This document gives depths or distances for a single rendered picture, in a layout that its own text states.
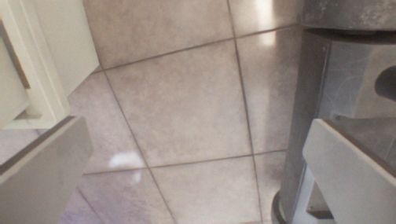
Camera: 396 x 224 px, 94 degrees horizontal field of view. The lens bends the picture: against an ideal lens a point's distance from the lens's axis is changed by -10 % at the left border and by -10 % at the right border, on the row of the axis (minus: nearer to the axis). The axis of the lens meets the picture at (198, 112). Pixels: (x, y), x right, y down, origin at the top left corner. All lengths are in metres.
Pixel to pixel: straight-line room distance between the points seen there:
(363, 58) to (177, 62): 0.36
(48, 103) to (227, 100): 0.38
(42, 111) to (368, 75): 0.48
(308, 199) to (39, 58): 0.54
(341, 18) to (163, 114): 0.44
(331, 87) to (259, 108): 0.24
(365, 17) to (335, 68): 0.07
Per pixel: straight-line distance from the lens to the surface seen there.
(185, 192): 0.76
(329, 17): 0.35
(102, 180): 0.83
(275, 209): 0.66
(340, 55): 0.34
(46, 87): 0.37
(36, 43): 0.37
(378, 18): 0.35
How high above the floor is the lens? 0.48
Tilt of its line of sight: 61 degrees down
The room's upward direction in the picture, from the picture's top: 169 degrees counter-clockwise
